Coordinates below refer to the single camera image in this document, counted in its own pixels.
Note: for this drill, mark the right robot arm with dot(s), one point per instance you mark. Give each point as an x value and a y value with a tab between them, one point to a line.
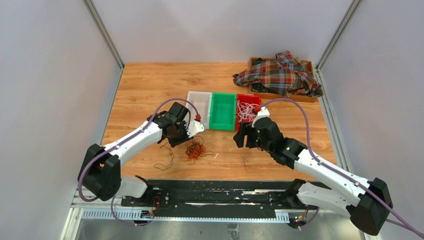
367	203

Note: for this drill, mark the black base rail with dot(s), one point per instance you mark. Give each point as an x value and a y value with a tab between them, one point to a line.
214	201

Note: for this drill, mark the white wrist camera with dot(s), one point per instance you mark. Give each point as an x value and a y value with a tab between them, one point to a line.
262	113
194	128

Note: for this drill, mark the plaid flannel shirt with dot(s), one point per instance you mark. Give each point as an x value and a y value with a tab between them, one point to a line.
284	75

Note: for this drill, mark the green plastic bin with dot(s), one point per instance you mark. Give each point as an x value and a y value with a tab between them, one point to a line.
223	111

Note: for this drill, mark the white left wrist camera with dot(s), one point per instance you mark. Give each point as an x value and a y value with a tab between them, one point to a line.
194	128

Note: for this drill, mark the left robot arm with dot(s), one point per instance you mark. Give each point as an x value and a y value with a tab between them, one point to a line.
100	175

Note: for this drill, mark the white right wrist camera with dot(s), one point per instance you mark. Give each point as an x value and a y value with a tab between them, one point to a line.
262	113

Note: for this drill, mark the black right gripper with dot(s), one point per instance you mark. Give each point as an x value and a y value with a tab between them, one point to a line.
245	129

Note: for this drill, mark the red plastic bin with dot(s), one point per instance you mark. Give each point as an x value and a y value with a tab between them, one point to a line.
245	104

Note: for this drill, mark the white plastic bin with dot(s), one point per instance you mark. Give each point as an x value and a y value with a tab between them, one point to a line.
202	101

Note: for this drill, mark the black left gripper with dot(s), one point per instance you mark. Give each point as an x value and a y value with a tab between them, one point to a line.
174	142

